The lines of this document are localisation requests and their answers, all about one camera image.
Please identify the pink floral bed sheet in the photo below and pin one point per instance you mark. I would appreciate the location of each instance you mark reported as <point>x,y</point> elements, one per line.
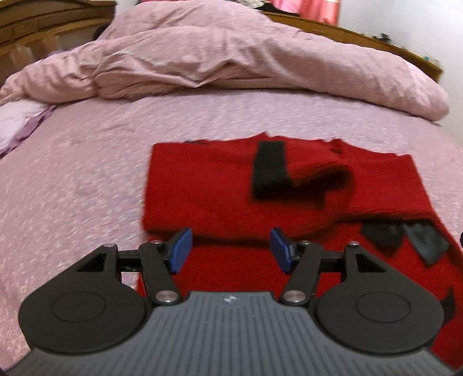
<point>72,173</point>

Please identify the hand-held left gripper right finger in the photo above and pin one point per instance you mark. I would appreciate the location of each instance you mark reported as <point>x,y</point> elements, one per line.
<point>283,250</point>

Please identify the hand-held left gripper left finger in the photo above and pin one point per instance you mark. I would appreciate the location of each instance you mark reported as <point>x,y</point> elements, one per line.
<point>180,250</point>

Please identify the white and purple cloth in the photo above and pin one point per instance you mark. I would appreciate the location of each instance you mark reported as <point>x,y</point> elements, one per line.
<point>18,119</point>

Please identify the small black item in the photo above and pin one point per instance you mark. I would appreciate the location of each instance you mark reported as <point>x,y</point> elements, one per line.
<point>383,37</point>

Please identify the red knit cardigan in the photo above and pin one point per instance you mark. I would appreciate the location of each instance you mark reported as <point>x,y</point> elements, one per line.
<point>217,195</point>

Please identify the pink floral duvet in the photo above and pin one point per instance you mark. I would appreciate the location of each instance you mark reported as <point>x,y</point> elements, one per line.
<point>235,54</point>

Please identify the pink curtain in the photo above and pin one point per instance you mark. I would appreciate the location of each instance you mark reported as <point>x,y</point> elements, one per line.
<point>311,9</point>

